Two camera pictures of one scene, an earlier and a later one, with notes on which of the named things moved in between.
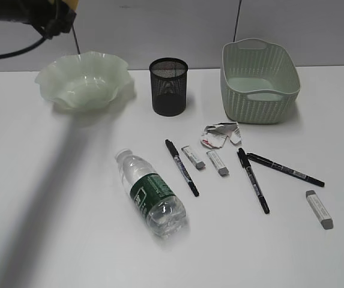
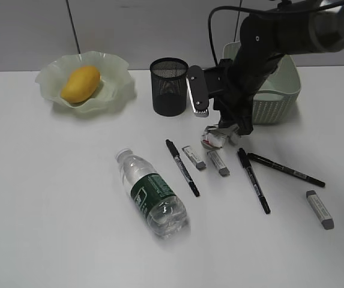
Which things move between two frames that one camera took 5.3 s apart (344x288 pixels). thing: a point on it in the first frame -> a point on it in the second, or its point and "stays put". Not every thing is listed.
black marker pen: (182, 168) stays put
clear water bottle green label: (155, 197) stays put
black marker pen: (287, 170) stays put
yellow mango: (73, 5) -> (80, 84)
